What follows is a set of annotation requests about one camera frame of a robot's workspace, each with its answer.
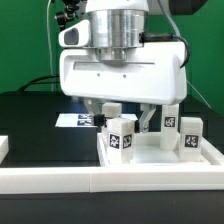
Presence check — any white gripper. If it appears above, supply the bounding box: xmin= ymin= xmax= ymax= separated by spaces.
xmin=60 ymin=42 xmax=187 ymax=133

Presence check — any white square tabletop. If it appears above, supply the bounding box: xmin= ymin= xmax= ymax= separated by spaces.
xmin=97 ymin=132 xmax=210 ymax=166

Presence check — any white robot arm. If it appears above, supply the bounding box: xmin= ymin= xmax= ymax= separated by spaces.
xmin=59 ymin=0 xmax=208 ymax=132

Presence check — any white sheet with fiducial markers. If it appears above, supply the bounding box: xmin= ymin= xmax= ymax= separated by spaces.
xmin=54 ymin=113 xmax=138 ymax=129

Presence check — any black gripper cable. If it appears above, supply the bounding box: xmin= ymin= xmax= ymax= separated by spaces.
xmin=139 ymin=0 xmax=192 ymax=69

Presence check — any black cable on table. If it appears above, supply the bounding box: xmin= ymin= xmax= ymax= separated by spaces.
xmin=17 ymin=74 xmax=61 ymax=92

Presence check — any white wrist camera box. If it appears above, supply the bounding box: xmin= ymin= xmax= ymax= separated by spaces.
xmin=58 ymin=19 xmax=90 ymax=48

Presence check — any white U-shaped fence wall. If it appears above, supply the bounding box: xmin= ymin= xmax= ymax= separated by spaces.
xmin=0 ymin=136 xmax=224 ymax=194

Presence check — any grey cable on backdrop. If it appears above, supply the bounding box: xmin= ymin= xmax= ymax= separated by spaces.
xmin=46 ymin=0 xmax=56 ymax=92

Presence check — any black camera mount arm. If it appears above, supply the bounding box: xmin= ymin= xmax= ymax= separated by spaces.
xmin=55 ymin=0 xmax=87 ymax=30

